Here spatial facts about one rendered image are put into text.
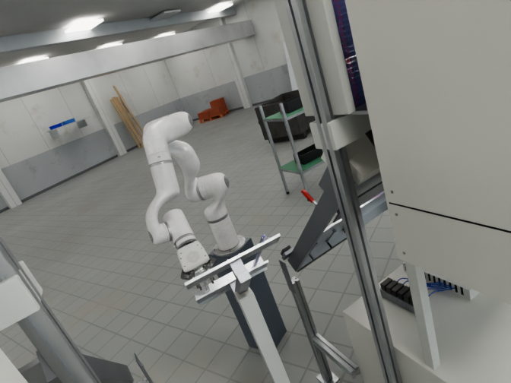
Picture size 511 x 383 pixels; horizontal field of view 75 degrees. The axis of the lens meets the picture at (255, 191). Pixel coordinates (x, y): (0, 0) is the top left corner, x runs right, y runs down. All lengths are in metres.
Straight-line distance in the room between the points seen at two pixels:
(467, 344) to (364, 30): 0.94
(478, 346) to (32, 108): 12.33
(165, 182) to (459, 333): 1.11
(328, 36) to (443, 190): 0.39
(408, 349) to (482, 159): 0.74
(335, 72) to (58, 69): 7.28
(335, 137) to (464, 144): 0.28
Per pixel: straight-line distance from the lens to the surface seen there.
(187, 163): 1.58
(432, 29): 0.65
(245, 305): 1.30
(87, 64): 8.17
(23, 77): 7.56
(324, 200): 1.05
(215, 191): 1.67
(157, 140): 1.34
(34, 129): 12.49
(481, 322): 1.32
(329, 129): 0.82
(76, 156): 12.81
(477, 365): 1.22
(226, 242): 1.80
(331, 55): 0.79
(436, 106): 0.68
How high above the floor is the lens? 1.56
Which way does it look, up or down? 20 degrees down
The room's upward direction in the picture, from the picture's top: 20 degrees counter-clockwise
